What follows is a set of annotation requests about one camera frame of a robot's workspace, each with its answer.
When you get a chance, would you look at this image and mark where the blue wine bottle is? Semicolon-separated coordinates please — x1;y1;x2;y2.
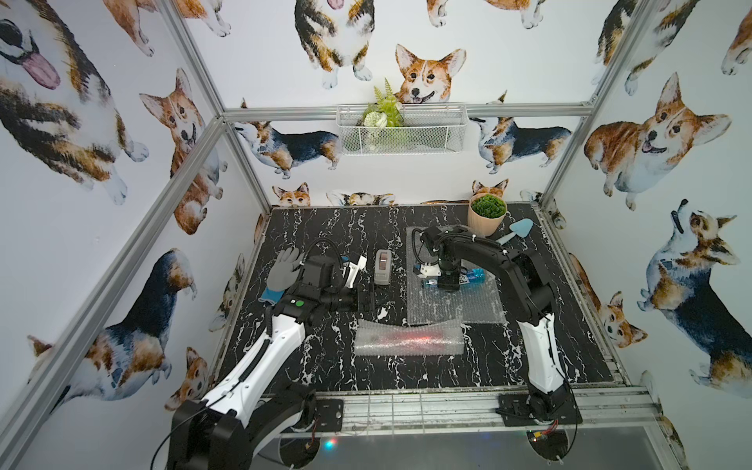
422;268;486;288

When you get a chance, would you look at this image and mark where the grey tape dispenser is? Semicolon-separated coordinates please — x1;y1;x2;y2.
374;249;393;286

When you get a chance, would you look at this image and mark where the bubble wrap sheet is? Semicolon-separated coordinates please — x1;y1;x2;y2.
407;226;507;326
354;319;465;356

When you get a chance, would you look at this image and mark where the red wine bottle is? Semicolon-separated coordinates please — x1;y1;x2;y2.
390;332;457;351

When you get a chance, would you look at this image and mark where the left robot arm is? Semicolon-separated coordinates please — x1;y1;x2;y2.
164;249;367;469

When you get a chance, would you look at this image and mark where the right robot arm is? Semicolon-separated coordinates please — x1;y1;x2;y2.
410;226;574;423

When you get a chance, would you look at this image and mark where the grey work glove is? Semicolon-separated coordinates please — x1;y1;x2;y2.
258;247;303;306

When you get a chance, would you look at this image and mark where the potted green plant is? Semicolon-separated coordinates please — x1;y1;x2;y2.
467;193;507;237

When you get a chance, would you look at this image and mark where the teal garden trowel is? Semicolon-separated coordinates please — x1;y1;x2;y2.
497;219;534;246

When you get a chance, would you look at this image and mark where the artificial fern with flower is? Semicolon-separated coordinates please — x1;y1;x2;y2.
360;80;405;151

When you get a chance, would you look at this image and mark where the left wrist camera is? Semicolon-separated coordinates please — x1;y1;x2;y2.
343;256;367;289

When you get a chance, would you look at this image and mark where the white wire wall basket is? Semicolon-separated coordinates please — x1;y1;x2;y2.
336;104;469;156

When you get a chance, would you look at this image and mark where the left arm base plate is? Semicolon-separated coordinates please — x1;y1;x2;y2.
304;398;345;433

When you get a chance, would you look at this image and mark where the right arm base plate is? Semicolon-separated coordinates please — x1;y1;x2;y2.
495;391;583;427

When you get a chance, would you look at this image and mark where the aluminium front rail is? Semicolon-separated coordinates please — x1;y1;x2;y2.
257;387;662;442

